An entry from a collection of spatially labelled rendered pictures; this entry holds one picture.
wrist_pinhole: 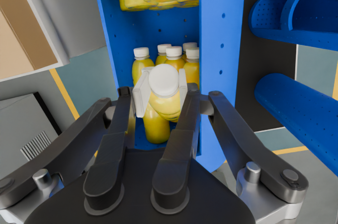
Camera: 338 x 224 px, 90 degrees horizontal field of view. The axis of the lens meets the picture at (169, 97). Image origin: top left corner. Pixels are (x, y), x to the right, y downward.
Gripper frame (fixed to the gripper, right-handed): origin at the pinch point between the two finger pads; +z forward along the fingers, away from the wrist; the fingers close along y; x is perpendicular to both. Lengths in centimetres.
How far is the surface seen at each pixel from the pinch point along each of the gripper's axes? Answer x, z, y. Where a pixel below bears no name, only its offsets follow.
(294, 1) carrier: 11, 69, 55
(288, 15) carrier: 6, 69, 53
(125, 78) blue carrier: -5.9, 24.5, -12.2
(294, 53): -22, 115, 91
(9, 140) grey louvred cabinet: -65, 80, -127
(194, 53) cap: 0.9, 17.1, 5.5
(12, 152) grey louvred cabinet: -74, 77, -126
